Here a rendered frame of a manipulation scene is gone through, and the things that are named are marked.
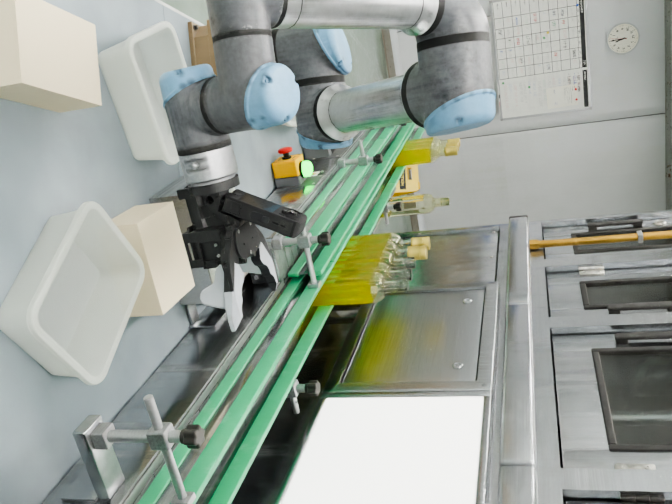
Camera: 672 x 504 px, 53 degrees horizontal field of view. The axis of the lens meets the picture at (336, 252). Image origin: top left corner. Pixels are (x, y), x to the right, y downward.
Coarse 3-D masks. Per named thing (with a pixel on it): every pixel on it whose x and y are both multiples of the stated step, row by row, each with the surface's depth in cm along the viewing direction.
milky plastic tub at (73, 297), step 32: (64, 224) 94; (96, 224) 99; (32, 256) 92; (64, 256) 89; (96, 256) 105; (128, 256) 104; (32, 288) 87; (64, 288) 99; (96, 288) 106; (128, 288) 105; (0, 320) 86; (32, 320) 83; (64, 320) 99; (96, 320) 102; (32, 352) 90; (64, 352) 88; (96, 352) 98
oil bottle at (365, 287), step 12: (336, 276) 152; (348, 276) 150; (360, 276) 149; (372, 276) 148; (324, 288) 149; (336, 288) 149; (348, 288) 148; (360, 288) 147; (372, 288) 146; (384, 288) 147; (324, 300) 151; (336, 300) 150; (348, 300) 149; (360, 300) 148; (372, 300) 148
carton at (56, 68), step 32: (0, 0) 85; (32, 0) 87; (0, 32) 85; (32, 32) 87; (64, 32) 93; (0, 64) 85; (32, 64) 86; (64, 64) 92; (96, 64) 99; (0, 96) 90; (32, 96) 91; (64, 96) 92; (96, 96) 98
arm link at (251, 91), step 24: (216, 48) 82; (240, 48) 81; (264, 48) 82; (240, 72) 81; (264, 72) 80; (288, 72) 83; (216, 96) 84; (240, 96) 82; (264, 96) 80; (288, 96) 83; (216, 120) 85; (240, 120) 83; (264, 120) 82; (288, 120) 84
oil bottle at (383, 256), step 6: (354, 252) 163; (360, 252) 162; (366, 252) 161; (372, 252) 160; (378, 252) 160; (384, 252) 159; (342, 258) 160; (348, 258) 160; (354, 258) 159; (360, 258) 158; (366, 258) 158; (372, 258) 157; (378, 258) 157; (384, 258) 156; (390, 258) 157; (336, 264) 159; (390, 264) 157
